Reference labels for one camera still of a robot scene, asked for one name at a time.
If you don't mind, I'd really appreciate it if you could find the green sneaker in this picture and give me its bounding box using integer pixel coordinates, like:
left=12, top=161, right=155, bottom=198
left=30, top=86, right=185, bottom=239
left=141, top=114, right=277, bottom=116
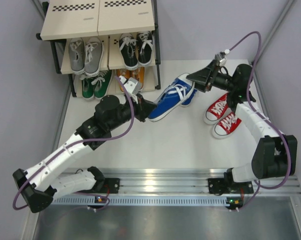
left=91, top=70, right=113, bottom=100
left=79, top=74, right=94, bottom=100

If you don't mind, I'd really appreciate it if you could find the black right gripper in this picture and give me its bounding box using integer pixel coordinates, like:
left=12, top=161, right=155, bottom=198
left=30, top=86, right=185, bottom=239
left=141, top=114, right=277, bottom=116
left=186, top=60, right=236, bottom=94

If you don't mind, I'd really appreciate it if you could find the beige black shoe shelf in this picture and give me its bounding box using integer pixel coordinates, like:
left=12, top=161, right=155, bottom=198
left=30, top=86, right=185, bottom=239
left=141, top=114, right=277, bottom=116
left=36, top=0, right=161, bottom=98

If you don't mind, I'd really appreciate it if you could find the aluminium mounting rail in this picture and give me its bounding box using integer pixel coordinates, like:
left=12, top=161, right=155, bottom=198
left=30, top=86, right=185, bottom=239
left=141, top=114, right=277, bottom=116
left=31, top=167, right=301, bottom=198

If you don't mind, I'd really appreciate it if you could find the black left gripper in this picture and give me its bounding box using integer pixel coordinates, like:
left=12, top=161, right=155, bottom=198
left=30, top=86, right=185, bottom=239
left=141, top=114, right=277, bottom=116
left=107, top=93, right=158, bottom=132

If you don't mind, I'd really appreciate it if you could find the black sneaker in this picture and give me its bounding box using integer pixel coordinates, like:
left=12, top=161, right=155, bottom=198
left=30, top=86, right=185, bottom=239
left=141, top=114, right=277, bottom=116
left=118, top=33, right=139, bottom=71
left=136, top=31, right=154, bottom=67

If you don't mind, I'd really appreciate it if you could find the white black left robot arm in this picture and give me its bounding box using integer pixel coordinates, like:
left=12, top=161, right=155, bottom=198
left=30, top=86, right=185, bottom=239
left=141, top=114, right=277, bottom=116
left=12, top=94, right=157, bottom=213

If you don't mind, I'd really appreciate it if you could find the grey sneaker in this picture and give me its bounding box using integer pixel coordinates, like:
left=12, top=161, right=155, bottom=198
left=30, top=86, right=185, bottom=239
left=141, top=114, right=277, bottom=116
left=84, top=37, right=105, bottom=77
left=68, top=37, right=85, bottom=75

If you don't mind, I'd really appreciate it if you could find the grey slotted cable duct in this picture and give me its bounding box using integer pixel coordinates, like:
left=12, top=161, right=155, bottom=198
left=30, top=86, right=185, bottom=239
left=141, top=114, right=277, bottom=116
left=51, top=194, right=231, bottom=207

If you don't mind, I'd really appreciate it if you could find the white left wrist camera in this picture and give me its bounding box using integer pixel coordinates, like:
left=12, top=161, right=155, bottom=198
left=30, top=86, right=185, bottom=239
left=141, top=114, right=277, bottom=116
left=121, top=76, right=142, bottom=96

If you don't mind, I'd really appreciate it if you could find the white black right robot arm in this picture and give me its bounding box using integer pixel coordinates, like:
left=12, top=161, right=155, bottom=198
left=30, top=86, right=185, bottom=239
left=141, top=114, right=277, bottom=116
left=186, top=60, right=298, bottom=193

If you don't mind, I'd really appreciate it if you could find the red sneaker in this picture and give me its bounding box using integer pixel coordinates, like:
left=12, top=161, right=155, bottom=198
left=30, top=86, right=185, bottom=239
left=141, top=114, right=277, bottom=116
left=203, top=93, right=228, bottom=125
left=212, top=112, right=242, bottom=139

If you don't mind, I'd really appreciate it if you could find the orange sneaker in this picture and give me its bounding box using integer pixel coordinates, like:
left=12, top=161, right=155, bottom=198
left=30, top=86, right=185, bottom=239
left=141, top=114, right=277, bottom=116
left=131, top=67, right=145, bottom=91
left=115, top=67, right=133, bottom=95

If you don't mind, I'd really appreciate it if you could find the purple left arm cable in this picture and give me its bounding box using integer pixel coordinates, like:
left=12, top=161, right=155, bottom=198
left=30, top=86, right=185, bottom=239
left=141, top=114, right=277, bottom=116
left=12, top=76, right=136, bottom=211

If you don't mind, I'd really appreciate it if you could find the blue sneaker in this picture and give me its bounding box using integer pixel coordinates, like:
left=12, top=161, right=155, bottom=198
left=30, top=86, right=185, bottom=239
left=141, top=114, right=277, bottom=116
left=148, top=76, right=184, bottom=122
left=178, top=73, right=197, bottom=107

